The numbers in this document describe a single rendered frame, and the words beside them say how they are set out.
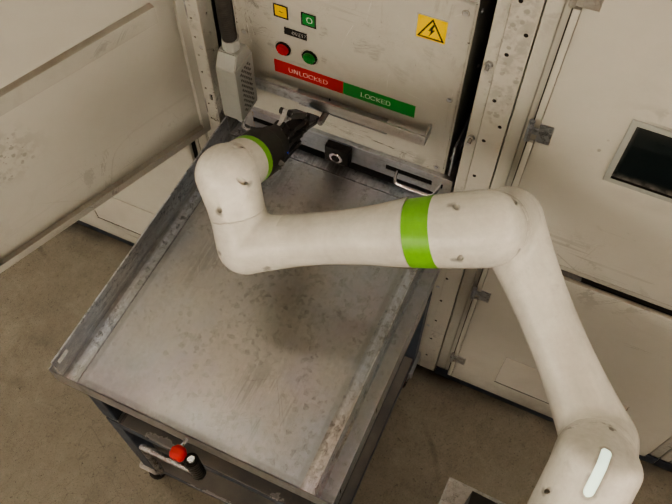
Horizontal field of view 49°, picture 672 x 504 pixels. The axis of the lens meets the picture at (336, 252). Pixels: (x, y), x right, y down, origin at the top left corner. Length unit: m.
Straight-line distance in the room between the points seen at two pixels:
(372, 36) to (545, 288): 0.56
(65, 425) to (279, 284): 1.11
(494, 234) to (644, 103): 0.34
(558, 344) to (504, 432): 1.11
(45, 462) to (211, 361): 1.05
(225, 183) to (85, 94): 0.45
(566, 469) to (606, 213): 0.53
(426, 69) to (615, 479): 0.78
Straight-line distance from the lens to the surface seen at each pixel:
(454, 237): 1.11
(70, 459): 2.43
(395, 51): 1.44
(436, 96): 1.48
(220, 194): 1.24
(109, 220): 2.59
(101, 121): 1.65
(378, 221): 1.16
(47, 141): 1.60
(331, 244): 1.20
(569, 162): 1.41
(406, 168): 1.66
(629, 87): 1.26
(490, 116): 1.41
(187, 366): 1.51
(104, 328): 1.58
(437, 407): 2.37
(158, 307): 1.58
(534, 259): 1.27
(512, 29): 1.27
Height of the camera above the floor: 2.22
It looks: 59 degrees down
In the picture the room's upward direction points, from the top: straight up
